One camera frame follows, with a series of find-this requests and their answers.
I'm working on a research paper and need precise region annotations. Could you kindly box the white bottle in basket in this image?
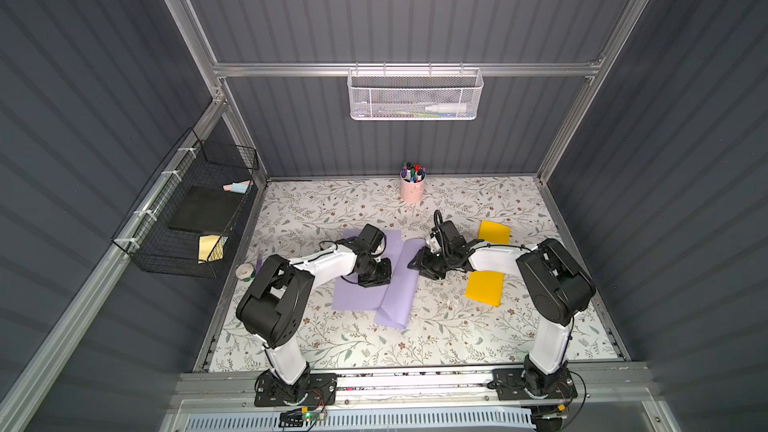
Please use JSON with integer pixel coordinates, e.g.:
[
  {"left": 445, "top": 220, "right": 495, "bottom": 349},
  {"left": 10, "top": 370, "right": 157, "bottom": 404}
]
[{"left": 425, "top": 103, "right": 468, "bottom": 115}]

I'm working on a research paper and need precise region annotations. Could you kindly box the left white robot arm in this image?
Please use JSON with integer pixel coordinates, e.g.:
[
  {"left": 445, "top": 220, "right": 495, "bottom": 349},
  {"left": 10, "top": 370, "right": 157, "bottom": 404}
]
[{"left": 236, "top": 224, "right": 392, "bottom": 386}]

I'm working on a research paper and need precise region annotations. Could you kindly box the pink pen cup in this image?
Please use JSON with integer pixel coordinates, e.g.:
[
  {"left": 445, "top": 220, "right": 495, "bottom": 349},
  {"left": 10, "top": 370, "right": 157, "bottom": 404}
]
[{"left": 400, "top": 162, "right": 426, "bottom": 204}]

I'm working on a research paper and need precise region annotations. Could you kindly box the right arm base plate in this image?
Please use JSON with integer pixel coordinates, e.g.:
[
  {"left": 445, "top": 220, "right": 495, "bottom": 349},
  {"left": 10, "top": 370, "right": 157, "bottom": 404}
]
[{"left": 486, "top": 367, "right": 578, "bottom": 402}]

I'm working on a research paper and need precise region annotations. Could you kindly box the yellow sticky note pad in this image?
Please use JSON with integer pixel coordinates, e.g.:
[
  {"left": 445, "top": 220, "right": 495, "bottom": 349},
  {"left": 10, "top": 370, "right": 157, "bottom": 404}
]
[{"left": 198, "top": 235, "right": 228, "bottom": 263}]

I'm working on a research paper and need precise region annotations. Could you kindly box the black wire wall basket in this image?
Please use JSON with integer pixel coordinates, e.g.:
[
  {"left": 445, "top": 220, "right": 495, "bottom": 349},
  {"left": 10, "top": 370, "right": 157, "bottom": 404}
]
[{"left": 113, "top": 132, "right": 260, "bottom": 278}]

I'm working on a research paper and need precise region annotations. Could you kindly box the white vented panel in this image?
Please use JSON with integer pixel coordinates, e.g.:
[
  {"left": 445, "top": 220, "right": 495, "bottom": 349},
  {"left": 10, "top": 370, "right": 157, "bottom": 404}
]
[{"left": 185, "top": 406, "right": 535, "bottom": 431}]

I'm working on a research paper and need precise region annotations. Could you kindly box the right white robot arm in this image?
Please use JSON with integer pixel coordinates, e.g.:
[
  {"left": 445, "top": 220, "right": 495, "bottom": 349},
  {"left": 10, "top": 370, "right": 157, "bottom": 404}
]
[{"left": 408, "top": 211, "right": 596, "bottom": 377}]

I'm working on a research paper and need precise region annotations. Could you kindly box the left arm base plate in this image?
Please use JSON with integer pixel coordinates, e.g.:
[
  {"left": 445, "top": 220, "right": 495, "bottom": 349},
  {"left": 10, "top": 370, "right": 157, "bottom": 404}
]
[{"left": 254, "top": 369, "right": 338, "bottom": 409}]

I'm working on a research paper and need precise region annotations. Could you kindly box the white wire mesh basket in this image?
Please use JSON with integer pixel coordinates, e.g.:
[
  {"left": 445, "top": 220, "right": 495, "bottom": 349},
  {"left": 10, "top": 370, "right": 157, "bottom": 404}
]
[{"left": 347, "top": 65, "right": 484, "bottom": 121}]

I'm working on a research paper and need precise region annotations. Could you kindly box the black box in basket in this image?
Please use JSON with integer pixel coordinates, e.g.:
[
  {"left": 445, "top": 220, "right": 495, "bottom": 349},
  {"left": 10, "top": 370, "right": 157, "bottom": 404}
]
[{"left": 168, "top": 186, "right": 244, "bottom": 235}]

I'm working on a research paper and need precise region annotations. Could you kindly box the purple paper sheet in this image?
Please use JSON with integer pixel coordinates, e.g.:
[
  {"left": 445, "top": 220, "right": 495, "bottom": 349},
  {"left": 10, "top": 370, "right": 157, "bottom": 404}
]
[{"left": 331, "top": 228, "right": 427, "bottom": 332}]

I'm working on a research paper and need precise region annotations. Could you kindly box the pastel note pad in basket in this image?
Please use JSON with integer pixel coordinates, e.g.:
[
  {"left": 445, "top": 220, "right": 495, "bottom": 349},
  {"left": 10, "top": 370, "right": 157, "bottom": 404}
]
[{"left": 223, "top": 181, "right": 251, "bottom": 194}]

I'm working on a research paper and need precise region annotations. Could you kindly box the yellow rectangular paper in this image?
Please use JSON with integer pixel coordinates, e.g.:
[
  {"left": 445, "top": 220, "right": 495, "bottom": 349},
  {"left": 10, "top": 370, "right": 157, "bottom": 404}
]
[{"left": 465, "top": 221, "right": 510, "bottom": 307}]

